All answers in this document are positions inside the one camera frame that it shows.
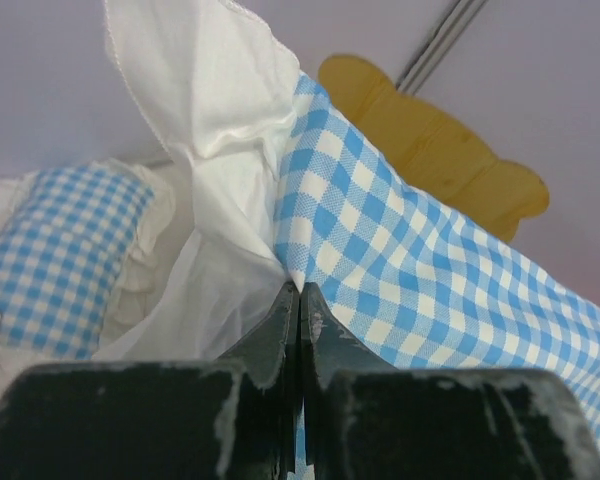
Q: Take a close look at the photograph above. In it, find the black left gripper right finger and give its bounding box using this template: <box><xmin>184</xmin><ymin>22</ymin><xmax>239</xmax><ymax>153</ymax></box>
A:
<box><xmin>299</xmin><ymin>284</ymin><xmax>600</xmax><ymax>479</ymax></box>

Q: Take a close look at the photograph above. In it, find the blue gingham pillow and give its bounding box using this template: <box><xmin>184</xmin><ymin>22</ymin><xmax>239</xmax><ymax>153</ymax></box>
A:
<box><xmin>0</xmin><ymin>160</ymin><xmax>176</xmax><ymax>359</ymax></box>

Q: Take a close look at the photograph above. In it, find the blue gingham mattress pad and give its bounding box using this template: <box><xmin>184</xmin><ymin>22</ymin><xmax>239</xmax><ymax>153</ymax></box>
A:
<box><xmin>99</xmin><ymin>1</ymin><xmax>600</xmax><ymax>453</ymax></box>

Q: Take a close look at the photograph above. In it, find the wooden pet bed frame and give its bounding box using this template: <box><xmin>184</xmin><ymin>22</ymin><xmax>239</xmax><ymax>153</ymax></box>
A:
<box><xmin>318</xmin><ymin>54</ymin><xmax>550</xmax><ymax>242</ymax></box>

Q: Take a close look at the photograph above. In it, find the aluminium frame post right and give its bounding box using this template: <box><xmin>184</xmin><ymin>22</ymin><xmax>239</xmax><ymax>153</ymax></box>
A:
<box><xmin>395</xmin><ymin>0</ymin><xmax>488</xmax><ymax>95</ymax></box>

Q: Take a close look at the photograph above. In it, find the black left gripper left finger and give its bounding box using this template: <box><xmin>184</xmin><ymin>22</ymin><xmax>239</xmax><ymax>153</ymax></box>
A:
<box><xmin>0</xmin><ymin>284</ymin><xmax>300</xmax><ymax>479</ymax></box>

